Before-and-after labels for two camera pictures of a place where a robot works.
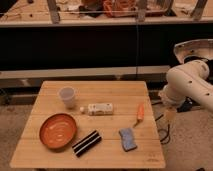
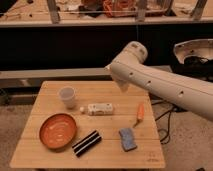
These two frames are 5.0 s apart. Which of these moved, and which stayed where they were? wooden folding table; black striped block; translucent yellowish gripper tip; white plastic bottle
Moved: translucent yellowish gripper tip
Stayed: white plastic bottle; black striped block; wooden folding table
